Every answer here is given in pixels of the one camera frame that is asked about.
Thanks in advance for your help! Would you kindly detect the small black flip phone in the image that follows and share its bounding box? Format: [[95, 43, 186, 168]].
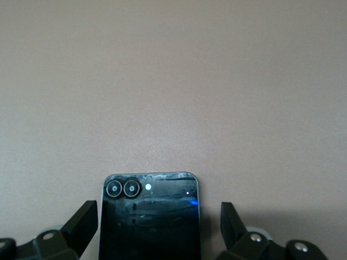
[[98, 171, 202, 260]]

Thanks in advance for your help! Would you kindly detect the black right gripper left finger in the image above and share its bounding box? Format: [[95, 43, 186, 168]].
[[0, 200, 98, 260]]

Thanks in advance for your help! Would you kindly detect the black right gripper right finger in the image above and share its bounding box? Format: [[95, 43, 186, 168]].
[[216, 201, 330, 260]]

